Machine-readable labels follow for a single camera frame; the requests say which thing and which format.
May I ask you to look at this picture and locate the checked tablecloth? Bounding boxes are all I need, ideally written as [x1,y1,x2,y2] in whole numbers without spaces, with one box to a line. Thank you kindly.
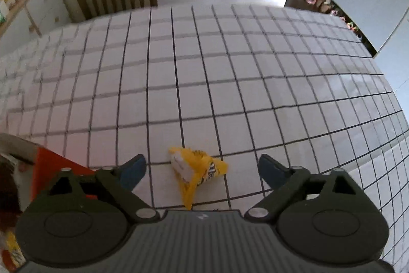
[0,3,409,273]

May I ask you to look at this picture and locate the small yellow snack packet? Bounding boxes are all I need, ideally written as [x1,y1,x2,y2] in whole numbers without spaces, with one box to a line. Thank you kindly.
[168,147,229,210]

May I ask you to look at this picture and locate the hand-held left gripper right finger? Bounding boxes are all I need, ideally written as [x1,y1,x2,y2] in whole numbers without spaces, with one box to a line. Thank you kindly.
[244,154,365,224]

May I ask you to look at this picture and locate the wooden sideboard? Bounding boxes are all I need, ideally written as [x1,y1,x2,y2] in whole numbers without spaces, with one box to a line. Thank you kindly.
[0,0,72,37]

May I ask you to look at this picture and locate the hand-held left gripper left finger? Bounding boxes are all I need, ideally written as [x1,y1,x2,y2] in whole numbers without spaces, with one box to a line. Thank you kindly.
[48,154,160,224]

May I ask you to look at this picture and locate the red cardboard box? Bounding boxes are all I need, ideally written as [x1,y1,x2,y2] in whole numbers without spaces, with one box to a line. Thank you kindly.
[0,132,96,272]

